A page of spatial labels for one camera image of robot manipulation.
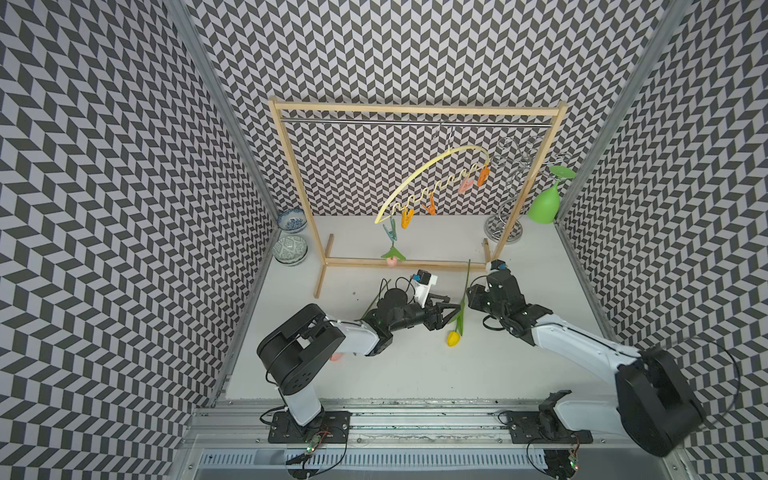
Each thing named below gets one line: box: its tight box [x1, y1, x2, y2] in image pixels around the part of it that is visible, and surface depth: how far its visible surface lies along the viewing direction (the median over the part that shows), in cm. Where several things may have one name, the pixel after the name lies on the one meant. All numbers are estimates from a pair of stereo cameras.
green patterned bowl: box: [272, 236, 309, 267], surface depth 107 cm
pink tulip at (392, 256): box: [380, 241, 407, 268], surface depth 91 cm
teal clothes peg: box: [382, 218, 397, 247], surface depth 73 cm
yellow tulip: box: [446, 259, 471, 348], surface depth 90 cm
